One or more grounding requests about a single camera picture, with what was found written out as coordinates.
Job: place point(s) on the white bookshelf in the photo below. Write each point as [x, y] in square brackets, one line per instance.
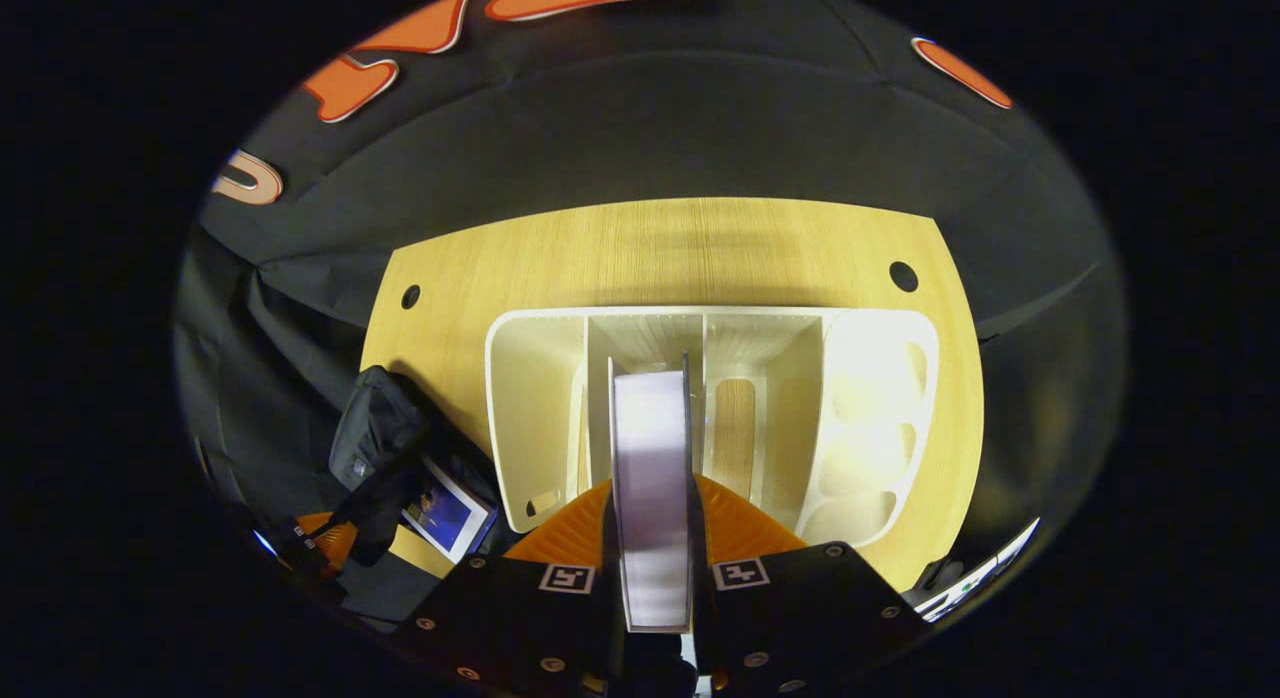
[870, 408]

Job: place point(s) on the black schoolbag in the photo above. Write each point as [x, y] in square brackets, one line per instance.
[375, 418]

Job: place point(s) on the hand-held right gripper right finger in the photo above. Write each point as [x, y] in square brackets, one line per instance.
[800, 618]

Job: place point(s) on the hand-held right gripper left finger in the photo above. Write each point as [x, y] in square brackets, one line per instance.
[520, 618]

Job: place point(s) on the grey cover book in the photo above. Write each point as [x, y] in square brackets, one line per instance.
[655, 478]

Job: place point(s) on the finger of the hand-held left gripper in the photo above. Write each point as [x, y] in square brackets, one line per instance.
[325, 540]

